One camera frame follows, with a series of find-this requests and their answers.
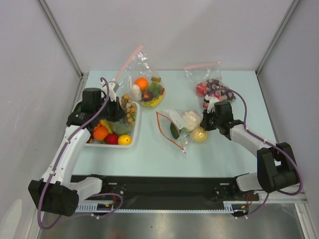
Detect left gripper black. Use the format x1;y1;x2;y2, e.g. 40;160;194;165
95;96;126;122

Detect white cauliflower fake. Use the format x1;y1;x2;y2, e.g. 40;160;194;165
181;111;202;132

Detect brown longan bunch fake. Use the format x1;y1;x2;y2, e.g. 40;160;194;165
121;94;137;126

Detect zip bag orange seal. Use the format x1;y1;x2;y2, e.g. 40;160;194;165
156;110;195;153

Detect dark green avocado fake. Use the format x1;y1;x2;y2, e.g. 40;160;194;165
170;122;180;139

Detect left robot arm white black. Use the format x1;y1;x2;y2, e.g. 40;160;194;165
28;86;123;220

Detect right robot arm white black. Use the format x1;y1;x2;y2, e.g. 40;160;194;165
200;98;302;200

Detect green melon fake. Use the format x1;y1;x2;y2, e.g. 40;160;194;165
110;119;133;135

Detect orange fake front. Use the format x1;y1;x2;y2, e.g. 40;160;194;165
93;126;109;141

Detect red apple fake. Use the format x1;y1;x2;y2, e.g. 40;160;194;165
104;133;119;145

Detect yellow lemon fake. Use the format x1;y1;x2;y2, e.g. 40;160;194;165
118;134;132;145

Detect zip bag with mixed fruit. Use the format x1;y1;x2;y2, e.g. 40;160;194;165
113;45;164;106

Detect orange in bag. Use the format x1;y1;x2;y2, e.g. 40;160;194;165
135;77;149;91

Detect zip bag with red toys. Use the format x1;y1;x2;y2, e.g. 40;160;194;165
184;62;236;109

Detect banana in bag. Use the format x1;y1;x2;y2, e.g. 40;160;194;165
141;82;165;107

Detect yellow banana in basket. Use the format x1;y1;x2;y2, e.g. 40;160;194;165
100;119;113;134

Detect white plastic basket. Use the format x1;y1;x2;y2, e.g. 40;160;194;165
85;101;141;148

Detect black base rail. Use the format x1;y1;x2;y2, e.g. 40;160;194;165
69;174;272;214

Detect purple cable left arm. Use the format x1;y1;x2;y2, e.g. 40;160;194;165
37;77;124;230

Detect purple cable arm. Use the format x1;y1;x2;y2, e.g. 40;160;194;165
37;77;124;230
205;88;304;220

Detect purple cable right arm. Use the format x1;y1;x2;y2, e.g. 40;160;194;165
205;88;304;220

